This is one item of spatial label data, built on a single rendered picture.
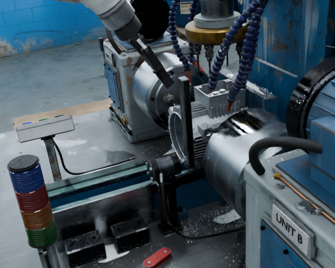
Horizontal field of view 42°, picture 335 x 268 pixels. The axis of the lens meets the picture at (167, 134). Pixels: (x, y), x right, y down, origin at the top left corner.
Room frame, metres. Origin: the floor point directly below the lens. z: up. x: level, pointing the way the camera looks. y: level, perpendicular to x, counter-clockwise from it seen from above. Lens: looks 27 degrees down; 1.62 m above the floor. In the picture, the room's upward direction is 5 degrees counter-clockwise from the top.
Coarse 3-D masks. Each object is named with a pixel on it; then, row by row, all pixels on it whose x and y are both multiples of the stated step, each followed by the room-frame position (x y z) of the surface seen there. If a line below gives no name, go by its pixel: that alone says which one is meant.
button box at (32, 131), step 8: (48, 120) 1.24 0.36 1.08; (56, 120) 1.25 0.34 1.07; (64, 120) 1.25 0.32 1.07; (72, 120) 1.26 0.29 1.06; (16, 128) 1.21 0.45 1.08; (24, 128) 1.21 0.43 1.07; (32, 128) 1.22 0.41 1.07; (40, 128) 1.22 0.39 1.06; (48, 128) 1.23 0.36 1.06; (56, 128) 1.23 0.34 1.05; (64, 128) 1.24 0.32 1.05; (72, 128) 1.24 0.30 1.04; (24, 136) 1.20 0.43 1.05; (32, 136) 1.21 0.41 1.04; (40, 136) 1.21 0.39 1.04
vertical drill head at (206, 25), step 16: (208, 0) 1.17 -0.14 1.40; (224, 0) 1.17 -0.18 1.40; (208, 16) 1.17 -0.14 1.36; (224, 16) 1.17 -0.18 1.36; (192, 32) 1.16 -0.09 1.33; (208, 32) 1.13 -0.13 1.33; (224, 32) 1.12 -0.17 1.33; (240, 32) 1.13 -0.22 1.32; (208, 48) 1.15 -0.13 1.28; (240, 48) 1.18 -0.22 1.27; (208, 64) 1.16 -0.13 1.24
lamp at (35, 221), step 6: (48, 204) 0.73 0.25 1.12; (42, 210) 0.71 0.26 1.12; (48, 210) 0.73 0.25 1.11; (24, 216) 0.71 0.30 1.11; (30, 216) 0.71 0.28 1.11; (36, 216) 0.71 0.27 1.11; (42, 216) 0.71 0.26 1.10; (48, 216) 0.72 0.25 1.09; (24, 222) 0.71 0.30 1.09; (30, 222) 0.71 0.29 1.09; (36, 222) 0.71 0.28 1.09; (42, 222) 0.71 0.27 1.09; (48, 222) 0.72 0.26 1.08; (30, 228) 0.71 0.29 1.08; (36, 228) 0.71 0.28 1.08; (42, 228) 0.71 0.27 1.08
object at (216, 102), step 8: (224, 80) 1.26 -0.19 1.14; (200, 88) 1.22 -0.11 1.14; (216, 88) 1.26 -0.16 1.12; (224, 88) 1.26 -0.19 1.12; (200, 96) 1.19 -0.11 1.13; (208, 96) 1.15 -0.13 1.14; (216, 96) 1.15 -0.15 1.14; (224, 96) 1.16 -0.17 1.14; (240, 96) 1.18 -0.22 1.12; (208, 104) 1.14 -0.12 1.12; (216, 104) 1.15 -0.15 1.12; (224, 104) 1.16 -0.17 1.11; (232, 104) 1.16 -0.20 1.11; (240, 104) 1.18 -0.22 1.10; (208, 112) 1.15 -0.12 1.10; (216, 112) 1.15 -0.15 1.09; (224, 112) 1.15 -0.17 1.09; (232, 112) 1.16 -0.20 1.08
